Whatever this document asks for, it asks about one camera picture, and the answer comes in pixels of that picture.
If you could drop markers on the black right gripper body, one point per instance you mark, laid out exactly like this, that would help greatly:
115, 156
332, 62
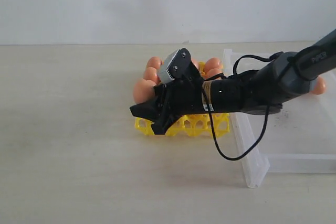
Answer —
183, 95

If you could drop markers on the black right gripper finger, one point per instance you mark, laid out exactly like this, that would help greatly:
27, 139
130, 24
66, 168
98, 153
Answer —
161, 126
149, 110

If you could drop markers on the yellow plastic egg tray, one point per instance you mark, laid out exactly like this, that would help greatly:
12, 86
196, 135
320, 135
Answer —
191, 125

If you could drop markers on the brown egg packed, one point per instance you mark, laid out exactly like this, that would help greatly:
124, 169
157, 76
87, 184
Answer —
195, 62
154, 62
212, 64

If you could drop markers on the brown egg back row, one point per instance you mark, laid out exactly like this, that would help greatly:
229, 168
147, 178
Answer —
213, 72

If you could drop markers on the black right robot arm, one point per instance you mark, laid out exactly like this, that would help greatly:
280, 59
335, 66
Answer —
285, 76

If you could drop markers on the clear plastic bin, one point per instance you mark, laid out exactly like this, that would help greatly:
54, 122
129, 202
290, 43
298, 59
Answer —
299, 139

